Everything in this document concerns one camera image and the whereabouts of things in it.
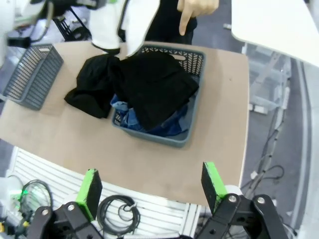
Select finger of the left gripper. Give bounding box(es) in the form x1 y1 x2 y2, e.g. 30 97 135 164
74 0 121 10

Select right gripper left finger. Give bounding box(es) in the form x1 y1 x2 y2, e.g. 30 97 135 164
27 168 103 239

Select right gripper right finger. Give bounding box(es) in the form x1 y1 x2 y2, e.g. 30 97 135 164
198 161 293 239

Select blue denim shorts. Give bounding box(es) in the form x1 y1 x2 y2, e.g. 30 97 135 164
110 93 191 137

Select person's left hand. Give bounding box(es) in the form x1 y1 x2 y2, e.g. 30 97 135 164
176 0 220 36

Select white slatted base panel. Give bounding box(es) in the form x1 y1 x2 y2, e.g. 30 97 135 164
7 146 202 239

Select grey plastic lattice basket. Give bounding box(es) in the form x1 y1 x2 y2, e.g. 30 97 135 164
111 44 206 148
2 44 64 111

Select person in black t-shirt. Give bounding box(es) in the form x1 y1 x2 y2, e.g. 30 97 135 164
144 0 198 46

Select clear plastic storage box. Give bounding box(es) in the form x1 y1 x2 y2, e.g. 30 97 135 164
249 48 292 116

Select white table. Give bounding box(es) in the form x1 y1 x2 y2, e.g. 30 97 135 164
230 0 319 66

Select black cable coil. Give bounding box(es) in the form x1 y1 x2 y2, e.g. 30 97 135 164
96 195 142 235

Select black cable bundle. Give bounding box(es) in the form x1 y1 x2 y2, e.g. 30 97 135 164
14 179 53 239

